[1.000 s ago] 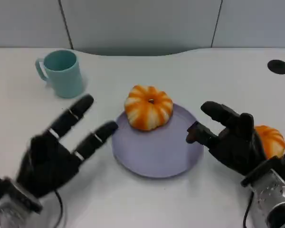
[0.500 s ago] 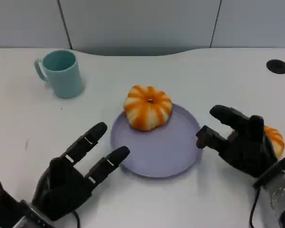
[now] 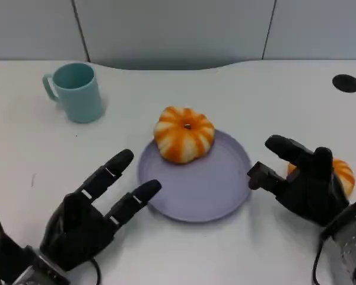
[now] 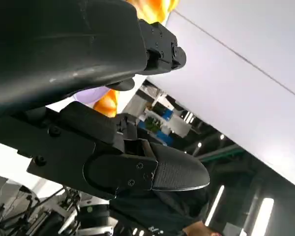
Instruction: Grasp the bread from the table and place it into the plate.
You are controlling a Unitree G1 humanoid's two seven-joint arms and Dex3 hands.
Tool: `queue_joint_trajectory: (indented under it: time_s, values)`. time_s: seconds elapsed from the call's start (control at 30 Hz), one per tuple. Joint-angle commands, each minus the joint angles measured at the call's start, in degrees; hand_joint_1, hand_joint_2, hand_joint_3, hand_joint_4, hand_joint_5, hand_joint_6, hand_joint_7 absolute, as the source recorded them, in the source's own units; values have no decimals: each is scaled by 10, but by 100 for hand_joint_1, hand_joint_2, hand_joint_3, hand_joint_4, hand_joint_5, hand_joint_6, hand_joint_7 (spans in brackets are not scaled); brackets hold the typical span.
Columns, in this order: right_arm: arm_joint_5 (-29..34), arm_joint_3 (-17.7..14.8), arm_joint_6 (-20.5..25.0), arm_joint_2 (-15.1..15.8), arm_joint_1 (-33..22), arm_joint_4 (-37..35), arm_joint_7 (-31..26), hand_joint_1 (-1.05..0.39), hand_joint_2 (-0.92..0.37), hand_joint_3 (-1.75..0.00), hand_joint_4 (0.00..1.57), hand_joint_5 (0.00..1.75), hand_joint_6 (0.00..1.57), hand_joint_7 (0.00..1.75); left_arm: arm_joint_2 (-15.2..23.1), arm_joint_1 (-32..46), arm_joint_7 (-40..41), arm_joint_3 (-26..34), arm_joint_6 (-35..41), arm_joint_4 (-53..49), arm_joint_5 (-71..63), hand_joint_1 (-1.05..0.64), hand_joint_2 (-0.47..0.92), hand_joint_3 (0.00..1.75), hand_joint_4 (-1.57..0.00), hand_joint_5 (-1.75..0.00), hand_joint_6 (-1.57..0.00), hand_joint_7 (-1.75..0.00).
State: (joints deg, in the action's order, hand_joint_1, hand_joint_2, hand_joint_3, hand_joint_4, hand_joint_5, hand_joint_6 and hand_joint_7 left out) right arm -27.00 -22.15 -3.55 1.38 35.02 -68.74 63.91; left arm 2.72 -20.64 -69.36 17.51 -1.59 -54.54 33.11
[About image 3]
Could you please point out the orange white toy bread roll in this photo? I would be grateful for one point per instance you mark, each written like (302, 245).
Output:
(184, 136)
(344, 175)

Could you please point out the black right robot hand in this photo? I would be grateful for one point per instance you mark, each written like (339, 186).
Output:
(311, 193)

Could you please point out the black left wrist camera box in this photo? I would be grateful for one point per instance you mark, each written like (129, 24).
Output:
(3, 249)

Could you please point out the lilac plate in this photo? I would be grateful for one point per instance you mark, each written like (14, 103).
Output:
(201, 190)

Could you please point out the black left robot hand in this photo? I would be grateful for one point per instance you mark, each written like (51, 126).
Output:
(77, 225)

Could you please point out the pale green mug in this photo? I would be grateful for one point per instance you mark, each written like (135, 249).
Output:
(78, 99)

